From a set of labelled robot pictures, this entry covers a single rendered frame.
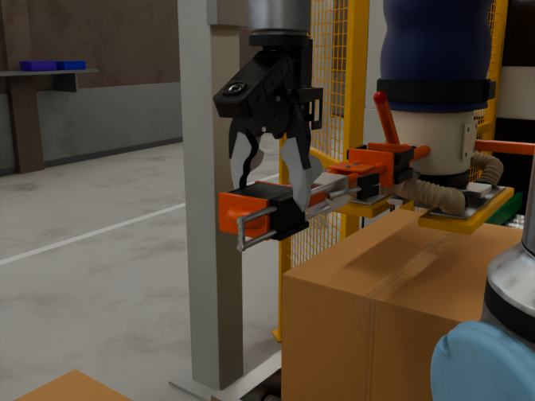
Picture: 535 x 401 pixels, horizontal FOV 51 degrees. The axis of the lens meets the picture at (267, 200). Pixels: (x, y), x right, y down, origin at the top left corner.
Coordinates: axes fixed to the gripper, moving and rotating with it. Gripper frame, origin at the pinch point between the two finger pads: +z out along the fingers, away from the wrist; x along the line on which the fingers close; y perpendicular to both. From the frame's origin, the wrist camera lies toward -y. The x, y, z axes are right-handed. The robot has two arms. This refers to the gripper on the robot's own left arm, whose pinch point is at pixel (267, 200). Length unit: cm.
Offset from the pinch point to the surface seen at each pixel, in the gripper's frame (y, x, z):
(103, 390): 26, 69, 66
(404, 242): 67, 6, 25
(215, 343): 104, 96, 95
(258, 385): 44, 33, 61
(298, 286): 34.3, 15.7, 27.1
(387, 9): 52, 8, -27
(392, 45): 51, 6, -20
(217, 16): 99, 89, -31
